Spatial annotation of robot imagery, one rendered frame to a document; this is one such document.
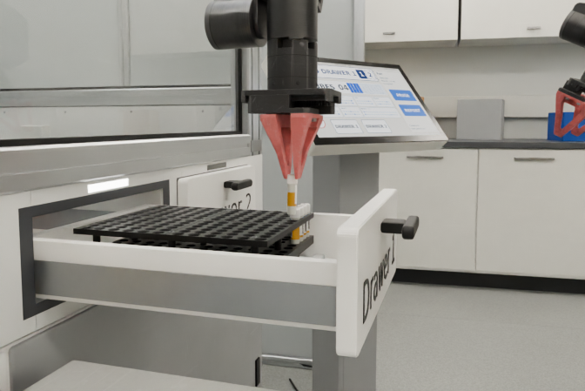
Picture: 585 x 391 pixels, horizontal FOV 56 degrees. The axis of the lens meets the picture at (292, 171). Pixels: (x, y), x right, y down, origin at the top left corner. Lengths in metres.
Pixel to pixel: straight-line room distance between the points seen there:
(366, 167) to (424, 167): 1.87
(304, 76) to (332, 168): 0.95
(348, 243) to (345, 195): 1.10
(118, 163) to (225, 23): 0.22
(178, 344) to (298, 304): 0.45
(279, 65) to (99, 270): 0.28
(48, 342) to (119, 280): 0.13
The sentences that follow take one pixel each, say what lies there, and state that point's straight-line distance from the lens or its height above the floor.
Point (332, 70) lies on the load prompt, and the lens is 1.58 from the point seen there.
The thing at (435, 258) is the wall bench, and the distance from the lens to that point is 3.53.
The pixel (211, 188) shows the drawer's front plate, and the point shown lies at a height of 0.90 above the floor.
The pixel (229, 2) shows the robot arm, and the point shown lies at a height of 1.15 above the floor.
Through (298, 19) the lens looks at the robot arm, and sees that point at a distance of 0.61.
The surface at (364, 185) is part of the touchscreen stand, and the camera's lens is 1.60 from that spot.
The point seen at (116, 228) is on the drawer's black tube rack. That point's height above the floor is 0.90.
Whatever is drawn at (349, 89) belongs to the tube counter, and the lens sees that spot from 1.56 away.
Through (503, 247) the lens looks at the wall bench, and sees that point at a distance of 3.55.
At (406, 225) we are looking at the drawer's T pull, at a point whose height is 0.91.
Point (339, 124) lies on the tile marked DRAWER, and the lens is 1.42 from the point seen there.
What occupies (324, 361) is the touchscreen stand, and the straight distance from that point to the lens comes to 1.71.
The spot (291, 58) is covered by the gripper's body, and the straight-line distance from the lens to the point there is 0.61.
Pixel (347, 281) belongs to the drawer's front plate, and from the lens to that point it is 0.46.
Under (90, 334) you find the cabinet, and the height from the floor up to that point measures 0.76.
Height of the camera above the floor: 1.01
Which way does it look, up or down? 5 degrees down
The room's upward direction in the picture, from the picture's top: straight up
